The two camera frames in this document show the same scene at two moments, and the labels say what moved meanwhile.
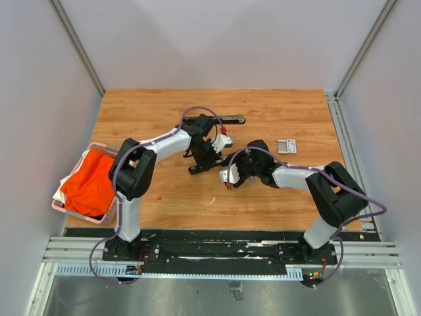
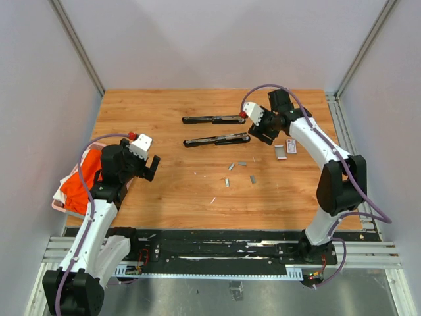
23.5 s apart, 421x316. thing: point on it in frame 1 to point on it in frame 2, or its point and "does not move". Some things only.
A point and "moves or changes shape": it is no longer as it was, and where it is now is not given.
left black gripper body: (206, 153) to (135, 166)
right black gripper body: (245, 167) to (267, 127)
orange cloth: (89, 190) does not move
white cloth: (58, 194) does not move
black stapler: (223, 161) moves or changes shape
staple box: (286, 146) moves or changes shape
